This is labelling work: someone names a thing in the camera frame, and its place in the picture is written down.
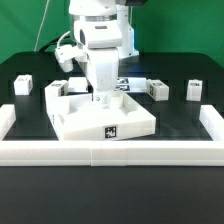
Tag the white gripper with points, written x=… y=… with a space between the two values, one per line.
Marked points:
x=101 y=70

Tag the white square tabletop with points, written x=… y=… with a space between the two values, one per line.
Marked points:
x=77 y=117

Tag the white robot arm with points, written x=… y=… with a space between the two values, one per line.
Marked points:
x=104 y=37

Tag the white U-shaped fence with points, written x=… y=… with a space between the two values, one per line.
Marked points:
x=99 y=153

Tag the white marker base plate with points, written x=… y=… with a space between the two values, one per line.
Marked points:
x=126 y=84

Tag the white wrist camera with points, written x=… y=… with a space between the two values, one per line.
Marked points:
x=65 y=55

